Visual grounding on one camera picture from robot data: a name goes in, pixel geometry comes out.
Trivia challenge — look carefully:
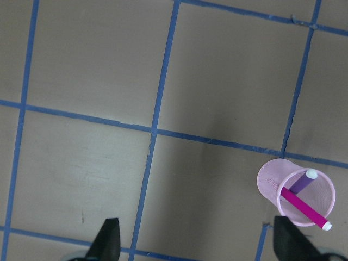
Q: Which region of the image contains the pink mesh cup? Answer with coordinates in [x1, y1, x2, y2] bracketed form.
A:
[257, 159, 335, 227]

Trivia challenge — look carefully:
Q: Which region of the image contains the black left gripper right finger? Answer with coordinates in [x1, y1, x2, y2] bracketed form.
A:
[273, 216, 321, 261]

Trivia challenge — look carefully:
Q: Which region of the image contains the purple pen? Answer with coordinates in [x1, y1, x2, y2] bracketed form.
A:
[289, 169, 318, 195]

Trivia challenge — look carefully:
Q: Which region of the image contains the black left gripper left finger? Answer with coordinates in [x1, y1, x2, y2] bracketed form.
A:
[84, 218, 121, 261]

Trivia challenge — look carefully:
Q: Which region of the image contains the pink pen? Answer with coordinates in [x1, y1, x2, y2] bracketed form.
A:
[281, 187, 332, 231]

